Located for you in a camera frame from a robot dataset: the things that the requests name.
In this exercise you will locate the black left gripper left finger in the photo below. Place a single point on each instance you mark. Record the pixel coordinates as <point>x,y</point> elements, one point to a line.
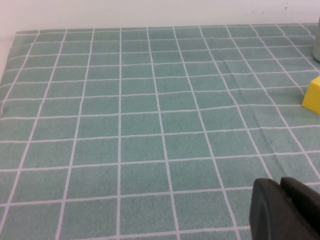
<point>270,217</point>

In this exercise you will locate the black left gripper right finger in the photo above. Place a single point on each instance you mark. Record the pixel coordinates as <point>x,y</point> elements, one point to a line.
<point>308,212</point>

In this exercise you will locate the yellow foam cube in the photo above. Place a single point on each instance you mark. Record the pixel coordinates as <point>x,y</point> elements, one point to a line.
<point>312,97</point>

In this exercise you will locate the green checked tablecloth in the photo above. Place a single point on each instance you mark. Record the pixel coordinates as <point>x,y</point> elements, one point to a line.
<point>150,125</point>

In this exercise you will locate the light green plastic cup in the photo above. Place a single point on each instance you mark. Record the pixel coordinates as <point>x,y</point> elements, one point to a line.
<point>317,45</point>

